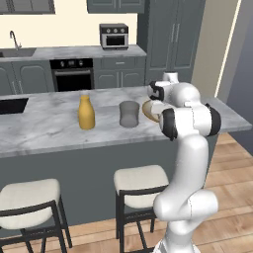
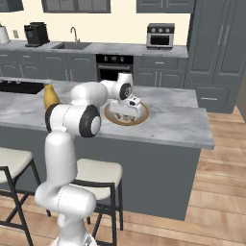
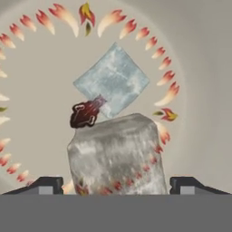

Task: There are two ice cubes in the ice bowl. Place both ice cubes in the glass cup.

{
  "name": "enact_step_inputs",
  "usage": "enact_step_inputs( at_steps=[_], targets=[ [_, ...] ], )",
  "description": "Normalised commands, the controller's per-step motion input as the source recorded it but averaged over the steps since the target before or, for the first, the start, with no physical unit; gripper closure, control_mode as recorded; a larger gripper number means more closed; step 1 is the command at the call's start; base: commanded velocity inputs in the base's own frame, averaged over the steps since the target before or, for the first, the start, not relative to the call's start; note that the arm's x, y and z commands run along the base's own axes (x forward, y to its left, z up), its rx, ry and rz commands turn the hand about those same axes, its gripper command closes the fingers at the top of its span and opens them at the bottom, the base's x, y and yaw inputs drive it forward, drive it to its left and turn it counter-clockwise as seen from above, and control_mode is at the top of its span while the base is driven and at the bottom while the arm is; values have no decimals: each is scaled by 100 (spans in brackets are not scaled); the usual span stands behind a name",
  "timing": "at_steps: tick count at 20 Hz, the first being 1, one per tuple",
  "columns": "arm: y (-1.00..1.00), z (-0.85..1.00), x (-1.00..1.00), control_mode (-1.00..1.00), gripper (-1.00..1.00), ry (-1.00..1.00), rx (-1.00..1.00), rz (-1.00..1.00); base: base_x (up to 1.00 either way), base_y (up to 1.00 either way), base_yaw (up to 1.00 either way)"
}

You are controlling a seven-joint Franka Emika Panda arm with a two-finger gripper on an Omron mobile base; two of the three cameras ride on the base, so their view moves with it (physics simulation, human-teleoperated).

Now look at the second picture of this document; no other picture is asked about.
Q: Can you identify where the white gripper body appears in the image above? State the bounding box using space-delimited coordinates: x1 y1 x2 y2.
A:
110 101 142 123

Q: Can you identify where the brown-rimmed ice bowl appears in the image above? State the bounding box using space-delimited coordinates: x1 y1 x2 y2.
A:
104 100 150 127

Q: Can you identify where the black built-in oven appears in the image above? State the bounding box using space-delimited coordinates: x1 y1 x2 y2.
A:
95 53 135 83

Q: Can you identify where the grey lower cupboard run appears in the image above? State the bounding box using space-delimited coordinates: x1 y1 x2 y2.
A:
133 55 188 89
0 50 98 83

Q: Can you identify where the grey kitchen island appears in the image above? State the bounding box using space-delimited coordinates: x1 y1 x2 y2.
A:
0 76 216 222

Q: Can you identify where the black stool with cream seat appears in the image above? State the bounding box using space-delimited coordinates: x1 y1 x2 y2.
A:
70 158 125 246
0 146 53 246

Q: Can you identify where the yellow vase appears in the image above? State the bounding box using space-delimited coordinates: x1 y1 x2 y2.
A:
42 84 61 113

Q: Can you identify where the silver toaster oven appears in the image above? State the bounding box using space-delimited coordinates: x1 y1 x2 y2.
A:
145 22 176 51

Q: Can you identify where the grey sink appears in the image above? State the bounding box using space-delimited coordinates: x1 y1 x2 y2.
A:
50 40 93 51

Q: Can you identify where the silver tap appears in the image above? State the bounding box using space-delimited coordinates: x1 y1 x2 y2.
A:
69 26 82 43

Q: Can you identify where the tall grey cupboard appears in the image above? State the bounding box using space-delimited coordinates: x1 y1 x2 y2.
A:
184 0 246 115

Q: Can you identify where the black hob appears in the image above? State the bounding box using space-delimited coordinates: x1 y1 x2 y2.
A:
0 80 45 95

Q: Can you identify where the grey upper cupboard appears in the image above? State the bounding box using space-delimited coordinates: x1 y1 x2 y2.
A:
0 0 25 13
135 0 197 14

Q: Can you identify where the black coffee machine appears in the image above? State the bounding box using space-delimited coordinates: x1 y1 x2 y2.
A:
23 21 51 48

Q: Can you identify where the white paper towel roll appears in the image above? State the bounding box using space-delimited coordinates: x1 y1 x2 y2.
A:
0 24 12 45

